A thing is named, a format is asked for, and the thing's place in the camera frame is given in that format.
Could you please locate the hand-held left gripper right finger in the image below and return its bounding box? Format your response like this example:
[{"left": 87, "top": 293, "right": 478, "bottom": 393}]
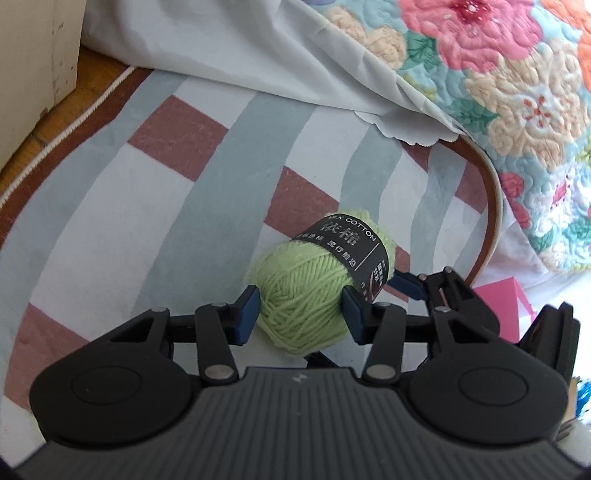
[{"left": 341, "top": 286, "right": 490, "bottom": 386}]

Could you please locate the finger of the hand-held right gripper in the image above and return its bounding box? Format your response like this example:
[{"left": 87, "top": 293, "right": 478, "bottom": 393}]
[
  {"left": 392, "top": 267, "right": 500, "bottom": 343},
  {"left": 305, "top": 351, "right": 343, "bottom": 370}
]

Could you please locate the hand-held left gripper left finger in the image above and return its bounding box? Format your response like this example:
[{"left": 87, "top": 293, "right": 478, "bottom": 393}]
[{"left": 111, "top": 285, "right": 262, "bottom": 386}]

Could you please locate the green yarn ball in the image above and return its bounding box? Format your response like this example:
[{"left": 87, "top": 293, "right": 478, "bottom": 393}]
[{"left": 249, "top": 208, "right": 397, "bottom": 356}]

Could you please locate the pink cardboard box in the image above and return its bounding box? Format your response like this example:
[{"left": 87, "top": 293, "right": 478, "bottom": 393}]
[{"left": 473, "top": 276, "right": 539, "bottom": 344}]

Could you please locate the striped rug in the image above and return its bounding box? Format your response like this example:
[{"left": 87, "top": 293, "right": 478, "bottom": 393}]
[{"left": 0, "top": 65, "right": 502, "bottom": 416}]

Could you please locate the beige cabinet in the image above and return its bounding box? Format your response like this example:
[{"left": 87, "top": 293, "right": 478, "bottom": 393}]
[{"left": 0, "top": 0, "right": 84, "bottom": 171}]

